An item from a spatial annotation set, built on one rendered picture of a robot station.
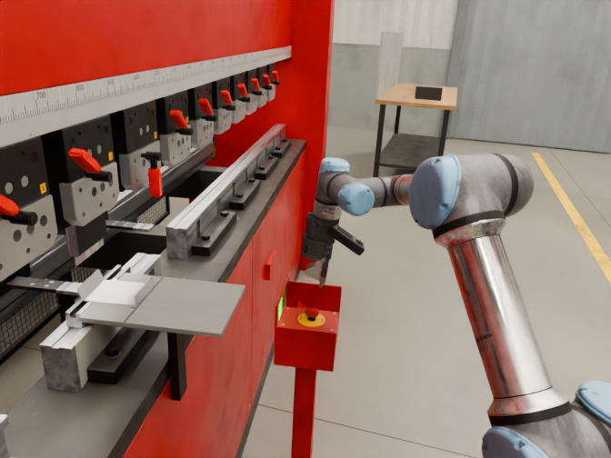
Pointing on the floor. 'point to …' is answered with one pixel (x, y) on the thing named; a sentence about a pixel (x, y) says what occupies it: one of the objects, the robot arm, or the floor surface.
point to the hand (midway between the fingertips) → (323, 283)
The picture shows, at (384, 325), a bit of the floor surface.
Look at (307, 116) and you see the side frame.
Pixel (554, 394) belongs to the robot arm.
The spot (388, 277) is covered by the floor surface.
